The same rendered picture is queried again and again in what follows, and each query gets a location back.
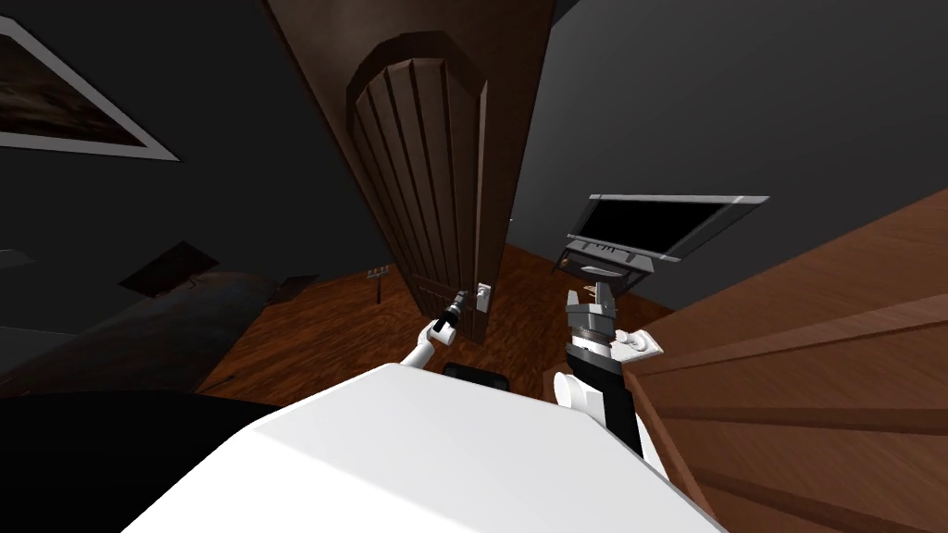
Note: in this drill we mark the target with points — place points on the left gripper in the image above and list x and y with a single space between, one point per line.
452 312

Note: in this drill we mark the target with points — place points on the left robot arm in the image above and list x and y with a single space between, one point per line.
419 354

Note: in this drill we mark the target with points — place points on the dark picture with white frame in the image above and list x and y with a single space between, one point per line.
52 104

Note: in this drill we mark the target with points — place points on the black television on stand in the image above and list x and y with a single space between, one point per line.
652 226

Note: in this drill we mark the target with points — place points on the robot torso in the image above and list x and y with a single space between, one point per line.
444 459

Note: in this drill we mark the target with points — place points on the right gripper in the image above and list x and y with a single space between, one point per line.
591 326

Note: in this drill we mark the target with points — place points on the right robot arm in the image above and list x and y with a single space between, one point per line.
609 392

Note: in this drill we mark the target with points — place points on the dark brown arched door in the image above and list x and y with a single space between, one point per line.
415 185

